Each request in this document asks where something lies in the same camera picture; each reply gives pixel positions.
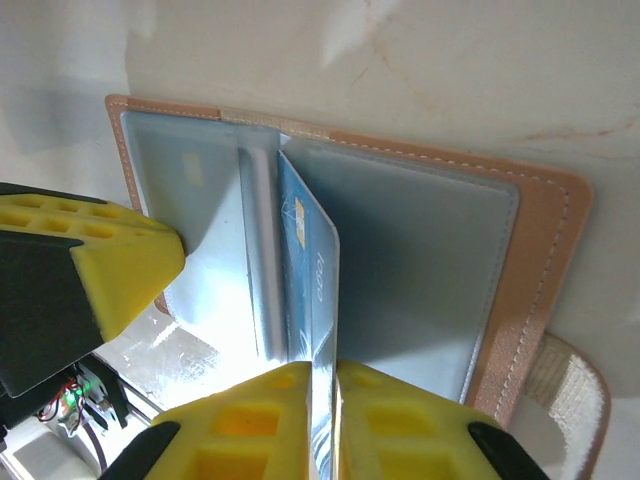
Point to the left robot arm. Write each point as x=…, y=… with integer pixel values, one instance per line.
x=40, y=455

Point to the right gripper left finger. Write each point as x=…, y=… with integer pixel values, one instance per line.
x=280, y=400

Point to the white credit card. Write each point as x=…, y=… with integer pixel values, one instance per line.
x=200, y=210

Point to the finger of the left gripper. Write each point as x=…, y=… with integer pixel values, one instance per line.
x=30, y=197
x=125, y=280

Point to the tan leather card holder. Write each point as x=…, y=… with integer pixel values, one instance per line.
x=540, y=225

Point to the blue credit card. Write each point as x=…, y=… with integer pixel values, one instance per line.
x=310, y=250

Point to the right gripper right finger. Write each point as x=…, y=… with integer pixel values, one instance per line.
x=380, y=400

